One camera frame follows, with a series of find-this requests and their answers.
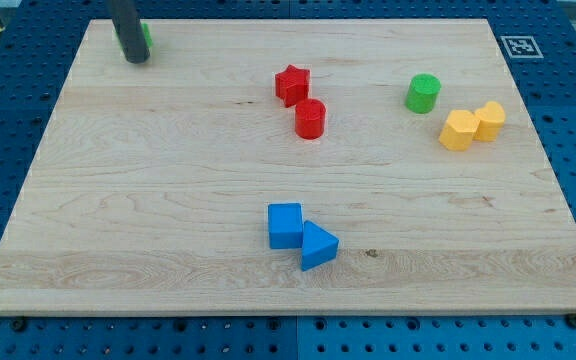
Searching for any green block behind tool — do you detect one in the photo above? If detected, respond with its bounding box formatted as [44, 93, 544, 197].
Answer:
[116, 22, 153, 49]

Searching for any blue cube block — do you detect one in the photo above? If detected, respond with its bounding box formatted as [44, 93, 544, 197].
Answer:
[268, 203, 303, 249]

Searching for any yellow pentagon block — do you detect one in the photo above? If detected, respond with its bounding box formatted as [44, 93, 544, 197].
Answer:
[438, 110, 480, 151]

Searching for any yellow heart block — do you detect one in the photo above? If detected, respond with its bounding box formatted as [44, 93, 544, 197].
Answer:
[474, 101, 506, 142]

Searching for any blue triangle block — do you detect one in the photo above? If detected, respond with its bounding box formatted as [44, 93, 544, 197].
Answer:
[301, 221, 339, 271]

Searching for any green cylinder block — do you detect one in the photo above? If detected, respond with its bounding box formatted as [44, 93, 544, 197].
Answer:
[405, 73, 441, 114]

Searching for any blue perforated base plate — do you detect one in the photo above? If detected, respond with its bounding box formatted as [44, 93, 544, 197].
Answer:
[0, 0, 576, 359]

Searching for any red star block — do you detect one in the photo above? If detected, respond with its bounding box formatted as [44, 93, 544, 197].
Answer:
[275, 64, 310, 108]

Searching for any white fiducial marker tag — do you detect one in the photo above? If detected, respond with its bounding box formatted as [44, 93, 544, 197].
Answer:
[501, 35, 543, 59]

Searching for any black bolt left front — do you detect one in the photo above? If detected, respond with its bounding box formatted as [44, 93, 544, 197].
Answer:
[9, 317, 27, 333]

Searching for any red cylinder block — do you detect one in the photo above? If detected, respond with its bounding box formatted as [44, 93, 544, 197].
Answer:
[295, 98, 326, 140]

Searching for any black bolt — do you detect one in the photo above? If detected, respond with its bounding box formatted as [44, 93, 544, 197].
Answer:
[9, 317, 27, 333]
[564, 313, 576, 329]

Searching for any wooden board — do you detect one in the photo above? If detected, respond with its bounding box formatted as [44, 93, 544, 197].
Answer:
[0, 19, 576, 317]

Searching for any black bolt right front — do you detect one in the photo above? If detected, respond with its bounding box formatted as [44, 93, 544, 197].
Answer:
[564, 313, 576, 329]

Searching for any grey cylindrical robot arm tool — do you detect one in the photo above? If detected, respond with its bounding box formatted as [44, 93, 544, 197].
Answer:
[106, 0, 150, 64]

